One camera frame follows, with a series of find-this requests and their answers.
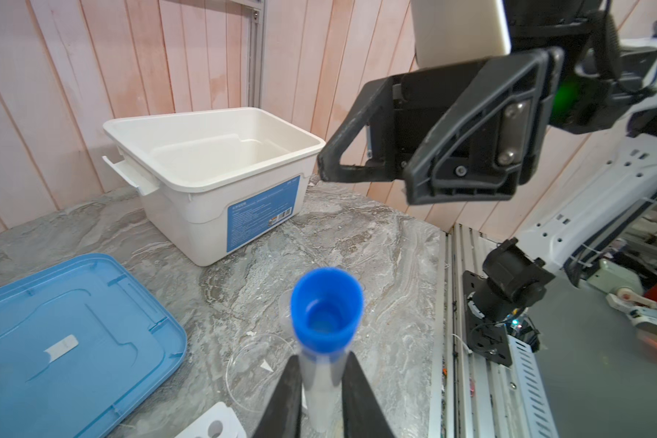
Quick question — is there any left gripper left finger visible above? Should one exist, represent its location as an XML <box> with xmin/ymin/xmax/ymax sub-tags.
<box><xmin>252</xmin><ymin>355</ymin><xmax>302</xmax><ymax>438</ymax></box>

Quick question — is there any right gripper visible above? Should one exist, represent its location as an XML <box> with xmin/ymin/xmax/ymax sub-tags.
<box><xmin>318</xmin><ymin>1</ymin><xmax>657</xmax><ymax>205</ymax></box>

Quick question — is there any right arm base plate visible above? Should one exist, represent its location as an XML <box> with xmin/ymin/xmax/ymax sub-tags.
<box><xmin>462</xmin><ymin>271</ymin><xmax>541</xmax><ymax>367</ymax></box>

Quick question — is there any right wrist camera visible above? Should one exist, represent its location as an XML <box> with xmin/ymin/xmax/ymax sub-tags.
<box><xmin>411</xmin><ymin>0</ymin><xmax>511</xmax><ymax>69</ymax></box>

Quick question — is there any white test tube rack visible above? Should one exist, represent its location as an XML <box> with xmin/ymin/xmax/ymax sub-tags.
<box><xmin>176</xmin><ymin>401</ymin><xmax>247</xmax><ymax>438</ymax></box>

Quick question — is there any white plastic storage bin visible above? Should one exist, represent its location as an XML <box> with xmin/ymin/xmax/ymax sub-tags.
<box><xmin>103</xmin><ymin>107</ymin><xmax>325</xmax><ymax>266</ymax></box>

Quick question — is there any clear petri dish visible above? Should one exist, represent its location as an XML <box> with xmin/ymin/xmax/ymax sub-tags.
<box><xmin>226</xmin><ymin>331</ymin><xmax>295</xmax><ymax>414</ymax></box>

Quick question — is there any blue plastic bin lid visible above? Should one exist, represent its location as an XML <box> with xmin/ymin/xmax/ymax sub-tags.
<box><xmin>0</xmin><ymin>254</ymin><xmax>187</xmax><ymax>437</ymax></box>

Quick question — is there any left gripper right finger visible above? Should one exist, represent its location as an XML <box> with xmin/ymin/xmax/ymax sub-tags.
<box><xmin>341</xmin><ymin>351</ymin><xmax>394</xmax><ymax>438</ymax></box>

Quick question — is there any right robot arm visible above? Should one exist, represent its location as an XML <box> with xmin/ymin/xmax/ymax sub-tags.
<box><xmin>318</xmin><ymin>1</ymin><xmax>657</xmax><ymax>365</ymax></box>

